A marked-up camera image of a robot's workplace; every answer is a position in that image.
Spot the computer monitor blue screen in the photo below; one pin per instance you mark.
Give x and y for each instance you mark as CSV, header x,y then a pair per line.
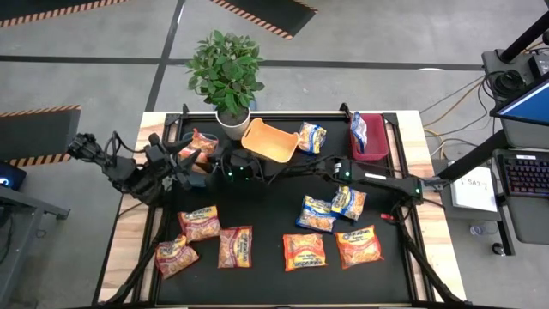
x,y
527,107

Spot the blue plastic bin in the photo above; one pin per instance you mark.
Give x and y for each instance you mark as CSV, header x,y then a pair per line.
x,y
198,179

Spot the red Maruchan noodle pack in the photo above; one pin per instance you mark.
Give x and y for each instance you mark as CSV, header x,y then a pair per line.
x,y
175,257
235,248
199,225

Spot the grey computer cart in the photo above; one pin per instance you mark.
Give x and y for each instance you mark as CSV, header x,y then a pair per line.
x,y
529,223

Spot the blue Maruchan noodle pack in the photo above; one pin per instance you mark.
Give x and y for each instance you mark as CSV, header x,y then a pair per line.
x,y
359,129
312,135
349,201
315,216

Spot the black slanted stand beam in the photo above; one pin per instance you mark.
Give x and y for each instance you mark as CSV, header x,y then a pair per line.
x,y
472,156

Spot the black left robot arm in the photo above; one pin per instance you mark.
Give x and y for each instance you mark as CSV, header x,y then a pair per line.
x,y
124,171

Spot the white paper box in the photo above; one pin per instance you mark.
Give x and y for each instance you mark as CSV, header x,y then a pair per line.
x,y
474,193

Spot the black backlit keyboard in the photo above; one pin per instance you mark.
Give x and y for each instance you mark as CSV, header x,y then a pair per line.
x,y
525,176

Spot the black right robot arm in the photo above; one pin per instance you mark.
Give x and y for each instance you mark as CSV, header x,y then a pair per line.
x,y
377,178

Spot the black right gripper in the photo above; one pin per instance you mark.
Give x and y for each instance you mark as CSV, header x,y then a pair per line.
x,y
238,165

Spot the small red clamp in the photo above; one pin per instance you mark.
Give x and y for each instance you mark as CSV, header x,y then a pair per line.
x,y
386,216

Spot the hazard-striped black floor mat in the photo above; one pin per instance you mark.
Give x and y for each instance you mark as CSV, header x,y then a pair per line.
x,y
43,8
270,13
34,137

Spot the green plant in white pot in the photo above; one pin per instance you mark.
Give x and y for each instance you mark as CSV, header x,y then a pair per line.
x,y
225,73

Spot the black cart wheel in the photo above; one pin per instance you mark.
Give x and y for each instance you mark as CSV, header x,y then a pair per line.
x,y
497,248

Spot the black device with blue light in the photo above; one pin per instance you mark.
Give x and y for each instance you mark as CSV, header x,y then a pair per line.
x,y
10,176

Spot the black table mat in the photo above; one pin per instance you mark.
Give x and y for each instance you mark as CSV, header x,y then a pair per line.
x,y
266,287

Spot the small white roll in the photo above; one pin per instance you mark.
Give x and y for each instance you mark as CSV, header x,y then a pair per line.
x,y
476,229

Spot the red plastic bin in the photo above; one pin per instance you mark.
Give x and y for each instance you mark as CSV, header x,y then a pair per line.
x,y
377,137

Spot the grey side desk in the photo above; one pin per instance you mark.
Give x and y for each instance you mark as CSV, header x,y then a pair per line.
x,y
17,240

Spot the yellow plastic bin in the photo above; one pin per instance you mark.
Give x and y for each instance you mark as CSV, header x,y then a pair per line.
x,y
270,143

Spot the black aluminium table frame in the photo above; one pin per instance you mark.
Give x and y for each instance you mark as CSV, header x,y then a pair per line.
x,y
171,120

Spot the black camera pole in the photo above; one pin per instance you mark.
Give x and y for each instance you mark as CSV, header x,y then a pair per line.
x,y
525,38

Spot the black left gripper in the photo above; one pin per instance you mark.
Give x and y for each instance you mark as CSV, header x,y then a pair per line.
x,y
161,167

